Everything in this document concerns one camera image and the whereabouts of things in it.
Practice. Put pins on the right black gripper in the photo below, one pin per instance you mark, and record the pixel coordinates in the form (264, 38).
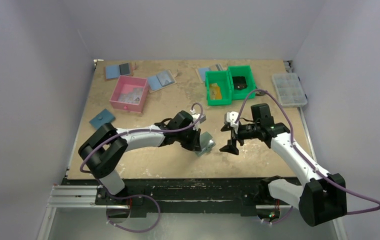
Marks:
(235, 135)

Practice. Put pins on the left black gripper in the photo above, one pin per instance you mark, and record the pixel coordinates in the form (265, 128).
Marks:
(194, 144)

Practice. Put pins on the green card holder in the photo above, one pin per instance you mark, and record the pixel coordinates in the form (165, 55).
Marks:
(206, 143)

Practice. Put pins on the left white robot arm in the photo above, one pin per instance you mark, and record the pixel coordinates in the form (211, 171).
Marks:
(102, 151)

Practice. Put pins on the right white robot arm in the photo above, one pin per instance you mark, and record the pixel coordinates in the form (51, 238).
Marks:
(319, 197)

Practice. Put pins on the blue card behind bin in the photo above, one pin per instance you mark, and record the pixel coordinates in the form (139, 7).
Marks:
(201, 71)

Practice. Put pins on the cards in pink box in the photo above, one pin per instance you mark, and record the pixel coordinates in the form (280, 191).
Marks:
(132, 97)

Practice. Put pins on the dark blue card holder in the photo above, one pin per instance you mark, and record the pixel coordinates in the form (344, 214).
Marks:
(104, 117)

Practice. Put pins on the yellow item in bin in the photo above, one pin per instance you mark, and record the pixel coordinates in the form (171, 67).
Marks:
(215, 92)

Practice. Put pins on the left green bin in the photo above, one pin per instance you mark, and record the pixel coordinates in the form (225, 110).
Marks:
(223, 79)

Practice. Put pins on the green bin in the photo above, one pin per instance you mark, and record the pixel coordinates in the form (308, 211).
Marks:
(223, 79)
(246, 71)

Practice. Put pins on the black item in bin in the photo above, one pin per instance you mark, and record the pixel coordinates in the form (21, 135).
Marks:
(239, 82)

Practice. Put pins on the right green bin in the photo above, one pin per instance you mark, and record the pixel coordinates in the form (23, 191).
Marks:
(246, 71)

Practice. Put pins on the clear compartment organizer box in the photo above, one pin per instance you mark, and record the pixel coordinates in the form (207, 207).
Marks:
(289, 91)

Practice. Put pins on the pink open box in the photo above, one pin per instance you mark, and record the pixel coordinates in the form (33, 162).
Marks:
(125, 84)

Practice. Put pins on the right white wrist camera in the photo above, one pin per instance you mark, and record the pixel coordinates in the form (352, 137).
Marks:
(230, 122)

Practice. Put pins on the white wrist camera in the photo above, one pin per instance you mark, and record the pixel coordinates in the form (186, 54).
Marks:
(230, 122)
(199, 118)

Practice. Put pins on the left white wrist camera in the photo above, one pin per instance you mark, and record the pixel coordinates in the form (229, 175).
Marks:
(199, 118)

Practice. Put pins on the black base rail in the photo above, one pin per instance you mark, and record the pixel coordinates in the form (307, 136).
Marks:
(246, 196)

